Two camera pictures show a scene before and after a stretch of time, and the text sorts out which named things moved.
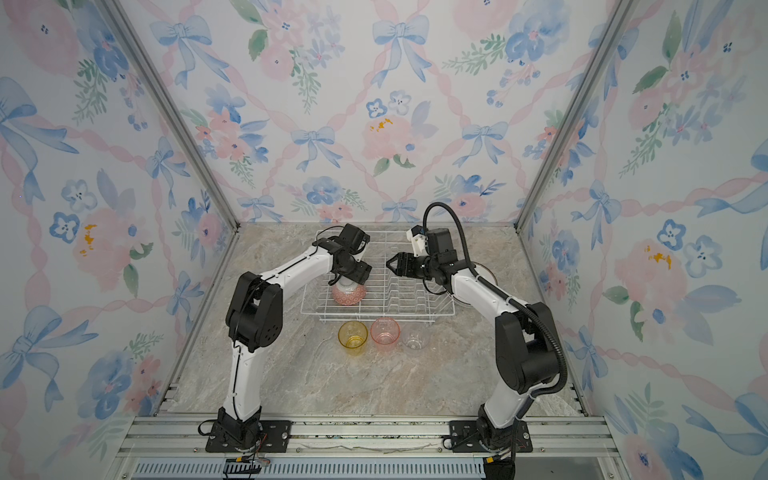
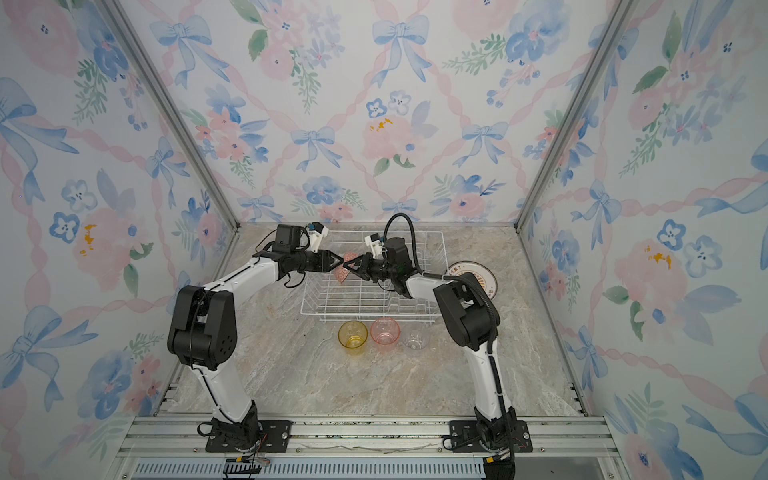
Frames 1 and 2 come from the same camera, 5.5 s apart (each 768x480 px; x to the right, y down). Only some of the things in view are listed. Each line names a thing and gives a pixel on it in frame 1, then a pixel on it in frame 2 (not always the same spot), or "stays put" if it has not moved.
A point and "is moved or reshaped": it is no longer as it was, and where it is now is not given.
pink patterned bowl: x=349 y=295 is moved or reshaped
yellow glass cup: x=352 y=334 stays put
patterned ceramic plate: x=485 y=273 stays put
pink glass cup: x=385 y=331 stays put
